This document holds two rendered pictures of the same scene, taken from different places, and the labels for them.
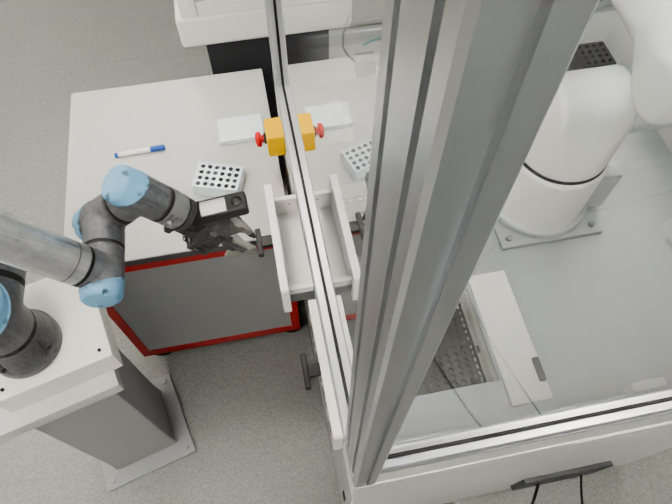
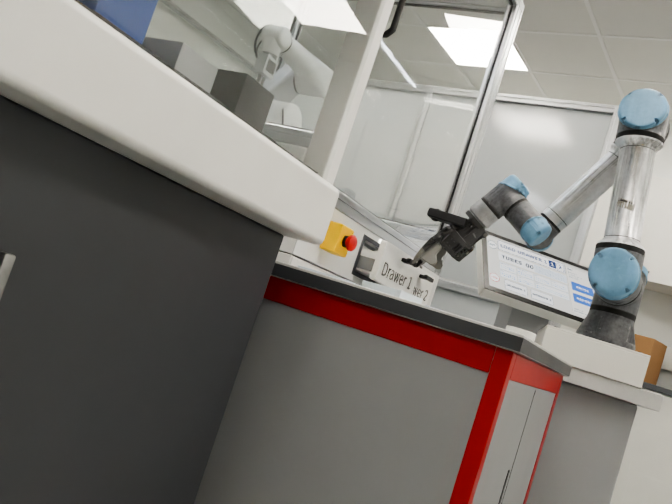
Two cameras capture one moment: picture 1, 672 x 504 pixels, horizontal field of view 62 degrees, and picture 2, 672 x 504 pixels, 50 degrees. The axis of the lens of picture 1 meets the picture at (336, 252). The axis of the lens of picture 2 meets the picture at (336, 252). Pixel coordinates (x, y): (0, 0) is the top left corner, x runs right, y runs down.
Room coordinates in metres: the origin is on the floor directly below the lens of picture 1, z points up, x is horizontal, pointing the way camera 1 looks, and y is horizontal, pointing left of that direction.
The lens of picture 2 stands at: (2.35, 1.27, 0.69)
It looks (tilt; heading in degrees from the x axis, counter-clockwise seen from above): 5 degrees up; 219
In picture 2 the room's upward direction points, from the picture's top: 18 degrees clockwise
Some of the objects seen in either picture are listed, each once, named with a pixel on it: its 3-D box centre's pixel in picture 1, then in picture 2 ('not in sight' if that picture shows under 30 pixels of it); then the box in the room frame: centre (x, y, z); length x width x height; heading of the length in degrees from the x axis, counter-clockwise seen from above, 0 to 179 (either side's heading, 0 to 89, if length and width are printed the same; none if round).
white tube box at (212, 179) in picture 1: (219, 179); (390, 297); (0.92, 0.32, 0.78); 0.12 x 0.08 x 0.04; 83
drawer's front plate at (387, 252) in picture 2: (277, 247); (396, 270); (0.66, 0.14, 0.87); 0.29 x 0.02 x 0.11; 11
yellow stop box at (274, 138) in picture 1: (273, 137); (338, 239); (0.99, 0.16, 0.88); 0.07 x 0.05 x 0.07; 11
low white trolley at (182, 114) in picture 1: (200, 229); (364, 483); (1.01, 0.46, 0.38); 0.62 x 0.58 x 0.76; 11
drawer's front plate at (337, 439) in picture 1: (324, 372); (414, 284); (0.36, 0.02, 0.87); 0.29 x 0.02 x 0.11; 11
